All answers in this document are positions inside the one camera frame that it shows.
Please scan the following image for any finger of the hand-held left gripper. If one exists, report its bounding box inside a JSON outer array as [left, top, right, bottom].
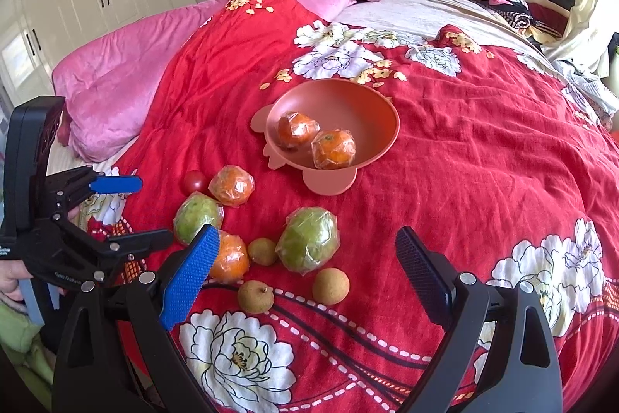
[[43, 166, 144, 220], [36, 200, 174, 293]]

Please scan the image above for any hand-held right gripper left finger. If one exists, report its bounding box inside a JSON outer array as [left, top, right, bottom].
[[51, 224, 223, 413]]

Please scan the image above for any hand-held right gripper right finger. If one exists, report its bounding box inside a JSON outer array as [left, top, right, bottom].
[[395, 226, 564, 413]]

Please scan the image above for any plastic-wrapped orange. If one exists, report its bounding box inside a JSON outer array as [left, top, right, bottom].
[[277, 111, 321, 150], [209, 165, 255, 207], [208, 230, 251, 283], [311, 129, 357, 170]]

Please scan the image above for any small green mango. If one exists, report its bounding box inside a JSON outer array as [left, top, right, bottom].
[[173, 192, 224, 245]]

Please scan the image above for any small brown round fruit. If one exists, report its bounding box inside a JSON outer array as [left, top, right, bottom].
[[248, 238, 278, 266], [312, 269, 350, 306], [237, 280, 275, 314]]

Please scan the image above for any red tomato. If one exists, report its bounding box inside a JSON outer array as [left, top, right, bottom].
[[183, 170, 209, 196]]

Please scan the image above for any large green mango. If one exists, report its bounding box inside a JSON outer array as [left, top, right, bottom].
[[275, 207, 340, 274]]

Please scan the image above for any pink plastic bowl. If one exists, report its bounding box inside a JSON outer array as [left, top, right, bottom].
[[250, 78, 401, 196]]

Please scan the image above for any person's left hand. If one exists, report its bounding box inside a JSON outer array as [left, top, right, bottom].
[[0, 259, 27, 302]]

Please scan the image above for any red floral blanket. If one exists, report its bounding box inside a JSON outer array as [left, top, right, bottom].
[[82, 0, 619, 413]]

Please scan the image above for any pink quilt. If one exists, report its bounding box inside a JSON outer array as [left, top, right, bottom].
[[51, 0, 390, 162]]

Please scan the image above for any green garment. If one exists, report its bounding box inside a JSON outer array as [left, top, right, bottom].
[[0, 302, 54, 394]]

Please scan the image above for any white striped cloth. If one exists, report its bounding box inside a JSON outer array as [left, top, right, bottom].
[[556, 55, 619, 123]]

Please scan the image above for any beige bed sheet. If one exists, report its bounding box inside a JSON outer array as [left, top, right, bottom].
[[333, 0, 547, 51]]

